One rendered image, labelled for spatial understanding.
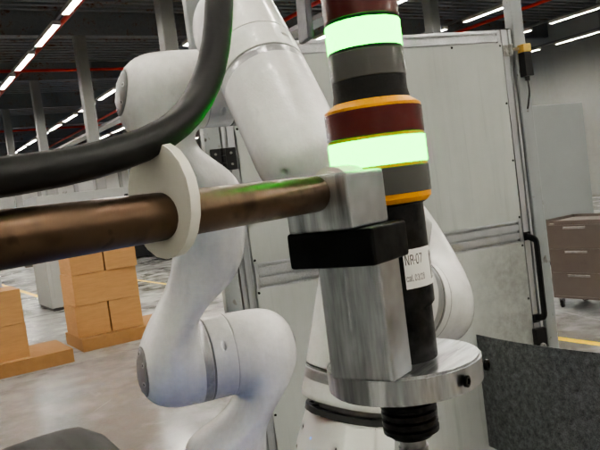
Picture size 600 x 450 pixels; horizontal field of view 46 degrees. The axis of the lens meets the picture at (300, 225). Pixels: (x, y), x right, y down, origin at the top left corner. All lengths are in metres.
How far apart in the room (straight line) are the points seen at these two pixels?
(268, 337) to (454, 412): 1.60
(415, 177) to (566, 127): 10.61
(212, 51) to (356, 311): 0.12
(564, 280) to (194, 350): 6.60
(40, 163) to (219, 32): 0.08
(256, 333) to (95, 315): 7.57
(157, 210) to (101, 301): 8.36
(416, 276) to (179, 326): 0.68
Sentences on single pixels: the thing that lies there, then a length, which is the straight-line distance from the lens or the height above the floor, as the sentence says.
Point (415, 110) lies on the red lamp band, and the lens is 0.31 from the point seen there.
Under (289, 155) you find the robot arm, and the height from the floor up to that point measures 1.56.
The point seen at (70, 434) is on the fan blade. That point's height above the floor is 1.42.
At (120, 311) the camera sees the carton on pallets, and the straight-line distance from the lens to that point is 8.64.
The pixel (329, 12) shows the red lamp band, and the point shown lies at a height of 1.61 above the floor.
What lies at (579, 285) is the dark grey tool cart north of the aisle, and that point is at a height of 0.25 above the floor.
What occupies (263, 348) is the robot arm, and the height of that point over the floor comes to 1.32.
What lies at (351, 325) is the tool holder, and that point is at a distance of 0.29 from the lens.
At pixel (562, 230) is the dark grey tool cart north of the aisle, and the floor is 0.78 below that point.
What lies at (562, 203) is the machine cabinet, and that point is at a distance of 10.72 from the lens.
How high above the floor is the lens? 1.54
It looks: 3 degrees down
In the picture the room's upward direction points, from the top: 7 degrees counter-clockwise
